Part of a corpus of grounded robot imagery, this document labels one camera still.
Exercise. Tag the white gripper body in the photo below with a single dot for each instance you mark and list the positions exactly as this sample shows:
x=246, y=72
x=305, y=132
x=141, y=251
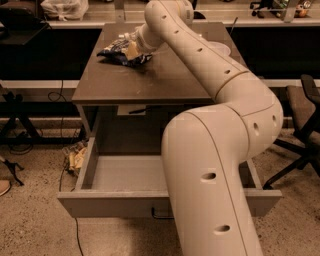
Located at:
x=142, y=40

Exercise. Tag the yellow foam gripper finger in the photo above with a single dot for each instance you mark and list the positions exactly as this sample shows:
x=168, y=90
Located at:
x=132, y=51

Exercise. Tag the blue chip bag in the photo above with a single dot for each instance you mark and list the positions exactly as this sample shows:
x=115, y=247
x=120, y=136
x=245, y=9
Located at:
x=115, y=53

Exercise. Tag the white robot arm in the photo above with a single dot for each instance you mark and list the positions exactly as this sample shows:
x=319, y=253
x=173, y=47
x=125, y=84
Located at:
x=202, y=148

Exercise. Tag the white plastic bag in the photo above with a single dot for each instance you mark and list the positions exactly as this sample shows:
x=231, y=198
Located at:
x=64, y=10

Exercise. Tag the open grey top drawer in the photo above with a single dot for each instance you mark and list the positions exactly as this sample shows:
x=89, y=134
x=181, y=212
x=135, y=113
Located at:
x=122, y=186

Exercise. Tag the clear plastic water bottle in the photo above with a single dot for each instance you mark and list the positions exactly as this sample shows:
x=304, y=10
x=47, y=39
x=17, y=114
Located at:
x=128, y=36

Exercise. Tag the grey cabinet table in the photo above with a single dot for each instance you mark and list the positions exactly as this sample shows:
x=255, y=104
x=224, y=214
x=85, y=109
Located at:
x=164, y=80

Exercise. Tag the white label with pen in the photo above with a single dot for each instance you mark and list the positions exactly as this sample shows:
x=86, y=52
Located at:
x=131, y=109

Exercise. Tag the white ceramic bowl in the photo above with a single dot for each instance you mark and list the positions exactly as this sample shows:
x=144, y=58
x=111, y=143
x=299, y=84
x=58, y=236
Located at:
x=224, y=49

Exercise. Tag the crumpled yellow paper pile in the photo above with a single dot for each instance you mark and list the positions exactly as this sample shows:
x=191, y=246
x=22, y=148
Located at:
x=74, y=156

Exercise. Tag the black tripod stand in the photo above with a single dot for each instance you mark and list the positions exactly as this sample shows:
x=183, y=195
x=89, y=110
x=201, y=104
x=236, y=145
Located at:
x=14, y=108

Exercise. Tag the black office chair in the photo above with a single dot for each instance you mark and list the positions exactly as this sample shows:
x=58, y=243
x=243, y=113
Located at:
x=304, y=102

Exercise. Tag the tan shoe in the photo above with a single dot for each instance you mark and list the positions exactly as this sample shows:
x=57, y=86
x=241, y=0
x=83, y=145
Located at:
x=5, y=186

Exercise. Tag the black drawer handle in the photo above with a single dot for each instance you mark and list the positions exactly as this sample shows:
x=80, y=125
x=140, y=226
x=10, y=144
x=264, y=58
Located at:
x=155, y=215

